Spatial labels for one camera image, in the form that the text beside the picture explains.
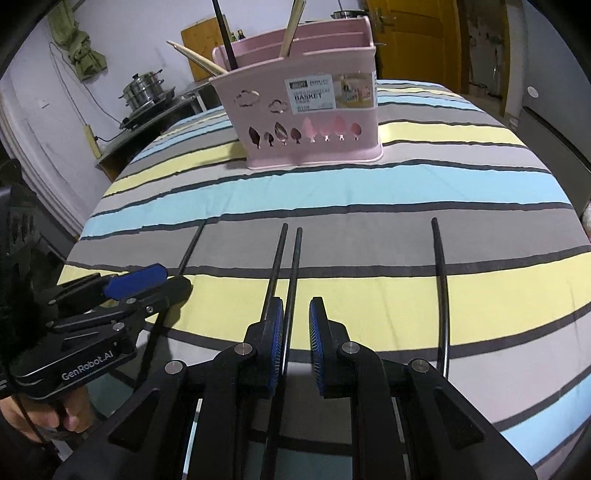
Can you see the dark chopstick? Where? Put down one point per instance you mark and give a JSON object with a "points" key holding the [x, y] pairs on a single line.
{"points": [[277, 263], [224, 34], [191, 247], [445, 300], [293, 286]]}

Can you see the person's left hand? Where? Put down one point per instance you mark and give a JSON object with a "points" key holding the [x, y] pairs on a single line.
{"points": [[44, 417]]}

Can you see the pink plastic utensil basket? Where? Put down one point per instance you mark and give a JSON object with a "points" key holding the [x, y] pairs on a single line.
{"points": [[231, 120]]}

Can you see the yellow wooden door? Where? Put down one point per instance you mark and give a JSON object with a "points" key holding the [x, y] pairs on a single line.
{"points": [[415, 41]]}

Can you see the grey refrigerator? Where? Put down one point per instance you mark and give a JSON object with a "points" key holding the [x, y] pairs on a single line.
{"points": [[554, 69]]}

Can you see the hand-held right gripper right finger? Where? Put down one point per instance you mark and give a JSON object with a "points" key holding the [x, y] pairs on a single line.
{"points": [[316, 341]]}

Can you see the black gas stove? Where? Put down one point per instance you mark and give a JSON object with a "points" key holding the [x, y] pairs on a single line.
{"points": [[147, 114]]}

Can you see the white power strip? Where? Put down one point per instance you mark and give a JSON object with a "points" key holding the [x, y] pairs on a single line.
{"points": [[92, 143]]}

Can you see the low metal stove stand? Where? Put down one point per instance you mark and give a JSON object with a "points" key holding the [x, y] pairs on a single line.
{"points": [[120, 152]]}

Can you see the wooden cutting board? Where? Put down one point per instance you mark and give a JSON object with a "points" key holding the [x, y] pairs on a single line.
{"points": [[198, 34]]}

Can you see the green curtain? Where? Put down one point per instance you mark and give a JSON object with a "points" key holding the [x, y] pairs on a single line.
{"points": [[78, 50]]}

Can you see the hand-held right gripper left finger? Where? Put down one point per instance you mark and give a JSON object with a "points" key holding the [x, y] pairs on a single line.
{"points": [[277, 341]]}

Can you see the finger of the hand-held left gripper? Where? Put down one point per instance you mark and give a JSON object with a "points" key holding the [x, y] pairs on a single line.
{"points": [[134, 280], [161, 295]]}

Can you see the striped tablecloth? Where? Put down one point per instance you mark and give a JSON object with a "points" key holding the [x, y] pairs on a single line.
{"points": [[369, 230]]}

